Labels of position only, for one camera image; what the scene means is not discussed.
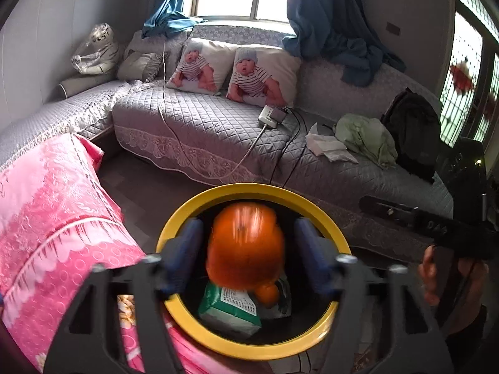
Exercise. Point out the wall socket plate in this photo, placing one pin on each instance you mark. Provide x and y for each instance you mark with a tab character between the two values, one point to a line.
393	28

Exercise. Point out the small orange fruit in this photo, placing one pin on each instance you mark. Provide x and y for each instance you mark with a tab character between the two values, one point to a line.
267	294

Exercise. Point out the black backpack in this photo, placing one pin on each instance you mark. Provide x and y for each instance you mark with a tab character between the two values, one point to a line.
413	132

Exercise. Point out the grey bolster cushion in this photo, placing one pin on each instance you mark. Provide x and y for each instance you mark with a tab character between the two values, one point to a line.
84	85

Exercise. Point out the light green cloth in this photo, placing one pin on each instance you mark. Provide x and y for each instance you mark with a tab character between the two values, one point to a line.
364	136

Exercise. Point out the white power strip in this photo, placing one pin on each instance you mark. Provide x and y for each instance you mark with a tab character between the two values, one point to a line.
269	119

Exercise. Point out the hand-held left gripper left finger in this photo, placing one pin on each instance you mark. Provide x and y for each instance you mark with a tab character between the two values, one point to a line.
183	257

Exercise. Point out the person's right hand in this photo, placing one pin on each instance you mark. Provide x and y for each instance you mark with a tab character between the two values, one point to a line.
429	276

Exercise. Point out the white tissue paper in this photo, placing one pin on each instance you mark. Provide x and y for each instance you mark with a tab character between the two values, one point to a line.
325	144

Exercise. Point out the orange round fruit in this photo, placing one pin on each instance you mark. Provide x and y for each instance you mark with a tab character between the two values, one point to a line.
245	241

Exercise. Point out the blue curtain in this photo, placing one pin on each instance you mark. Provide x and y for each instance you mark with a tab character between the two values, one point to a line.
335	19
167	7

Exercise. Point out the pink floral blanket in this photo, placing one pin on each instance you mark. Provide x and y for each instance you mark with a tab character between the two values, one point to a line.
58	222

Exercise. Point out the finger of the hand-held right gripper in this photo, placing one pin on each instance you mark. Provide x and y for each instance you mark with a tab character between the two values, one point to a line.
421	222

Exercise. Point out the door with stained glass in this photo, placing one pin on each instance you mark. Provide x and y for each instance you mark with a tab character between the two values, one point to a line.
467	70

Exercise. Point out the tiger plush in plastic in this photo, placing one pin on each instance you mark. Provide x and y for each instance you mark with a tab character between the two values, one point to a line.
97	48

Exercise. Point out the yellow round trash bin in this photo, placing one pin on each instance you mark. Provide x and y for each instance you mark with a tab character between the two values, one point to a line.
177	319

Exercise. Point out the baby print pillow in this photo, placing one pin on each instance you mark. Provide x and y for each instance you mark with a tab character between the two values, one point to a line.
199	66
261	76

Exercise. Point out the grey square pillow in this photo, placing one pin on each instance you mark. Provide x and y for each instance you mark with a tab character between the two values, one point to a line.
140	66

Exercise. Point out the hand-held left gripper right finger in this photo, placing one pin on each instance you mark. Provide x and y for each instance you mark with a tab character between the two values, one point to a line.
312	257

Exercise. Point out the grey quilted sofa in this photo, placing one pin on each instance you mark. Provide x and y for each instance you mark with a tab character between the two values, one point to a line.
202	124

